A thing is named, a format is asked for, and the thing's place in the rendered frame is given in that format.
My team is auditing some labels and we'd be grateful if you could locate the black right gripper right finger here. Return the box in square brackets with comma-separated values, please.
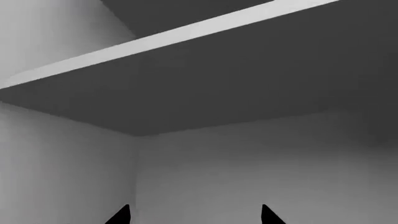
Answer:
[261, 203, 287, 224]

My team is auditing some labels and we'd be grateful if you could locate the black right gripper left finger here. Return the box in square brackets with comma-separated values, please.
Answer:
[104, 203, 131, 224]

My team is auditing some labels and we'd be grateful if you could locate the white cabinet shelf board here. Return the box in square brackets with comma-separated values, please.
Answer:
[0, 0, 398, 138]

